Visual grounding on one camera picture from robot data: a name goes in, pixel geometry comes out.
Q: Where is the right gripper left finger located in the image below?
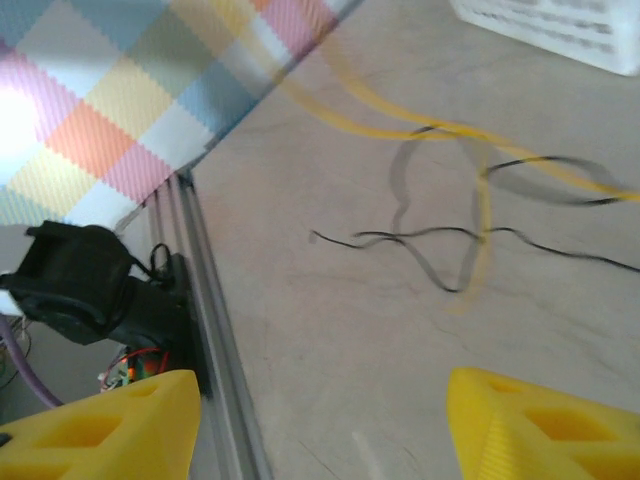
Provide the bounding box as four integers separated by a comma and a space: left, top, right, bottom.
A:
0, 368, 202, 480

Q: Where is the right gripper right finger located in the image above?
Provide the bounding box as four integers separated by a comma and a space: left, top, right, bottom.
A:
445, 367, 640, 480

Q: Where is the yellow thin wire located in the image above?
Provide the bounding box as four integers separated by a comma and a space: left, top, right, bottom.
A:
272, 39, 640, 316

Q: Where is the small electronics board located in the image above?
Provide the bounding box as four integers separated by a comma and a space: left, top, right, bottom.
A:
97, 349, 171, 396

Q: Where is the white perforated plastic basket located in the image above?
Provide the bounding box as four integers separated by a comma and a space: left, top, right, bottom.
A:
448, 0, 640, 77

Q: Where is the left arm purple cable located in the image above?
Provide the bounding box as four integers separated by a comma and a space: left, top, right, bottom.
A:
0, 319, 64, 409

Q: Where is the aluminium front rail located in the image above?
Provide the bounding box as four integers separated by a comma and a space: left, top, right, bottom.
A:
147, 169, 274, 480

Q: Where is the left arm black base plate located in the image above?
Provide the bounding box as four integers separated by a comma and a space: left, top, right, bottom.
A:
149, 243, 214, 401

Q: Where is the black thin wire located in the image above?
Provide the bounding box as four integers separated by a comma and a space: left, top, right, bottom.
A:
389, 124, 624, 296
309, 227, 640, 274

